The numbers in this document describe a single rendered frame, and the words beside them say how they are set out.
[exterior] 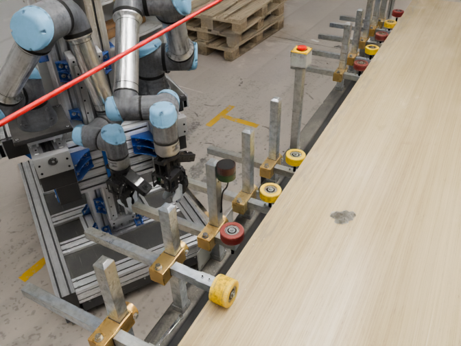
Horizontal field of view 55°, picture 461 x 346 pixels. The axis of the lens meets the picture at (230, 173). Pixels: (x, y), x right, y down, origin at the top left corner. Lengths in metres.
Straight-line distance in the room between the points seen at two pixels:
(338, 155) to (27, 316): 1.76
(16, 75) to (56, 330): 1.36
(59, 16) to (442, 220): 1.37
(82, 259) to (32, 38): 1.34
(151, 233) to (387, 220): 1.37
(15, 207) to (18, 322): 0.95
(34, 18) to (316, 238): 1.07
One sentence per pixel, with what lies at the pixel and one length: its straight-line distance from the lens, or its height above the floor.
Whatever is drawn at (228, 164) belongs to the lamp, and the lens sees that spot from 1.37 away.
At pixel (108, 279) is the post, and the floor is 1.14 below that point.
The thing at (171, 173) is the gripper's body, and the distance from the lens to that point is 1.37.
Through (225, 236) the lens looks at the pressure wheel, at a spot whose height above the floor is 0.91.
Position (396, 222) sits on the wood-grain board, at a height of 0.90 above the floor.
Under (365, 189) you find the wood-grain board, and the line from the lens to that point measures 1.70.
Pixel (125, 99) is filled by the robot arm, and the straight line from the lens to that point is 1.39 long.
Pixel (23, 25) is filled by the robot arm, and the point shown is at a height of 1.53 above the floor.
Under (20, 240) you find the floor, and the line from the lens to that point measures 3.04.
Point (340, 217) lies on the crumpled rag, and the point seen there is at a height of 0.91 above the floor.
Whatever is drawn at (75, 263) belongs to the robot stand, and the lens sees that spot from 2.47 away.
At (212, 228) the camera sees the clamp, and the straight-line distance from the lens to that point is 1.54.
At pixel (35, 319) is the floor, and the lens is 2.59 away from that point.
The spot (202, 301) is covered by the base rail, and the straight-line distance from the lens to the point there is 1.59.
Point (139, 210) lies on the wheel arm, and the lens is 1.68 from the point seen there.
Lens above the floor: 1.95
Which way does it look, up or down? 37 degrees down
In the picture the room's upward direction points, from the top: 2 degrees counter-clockwise
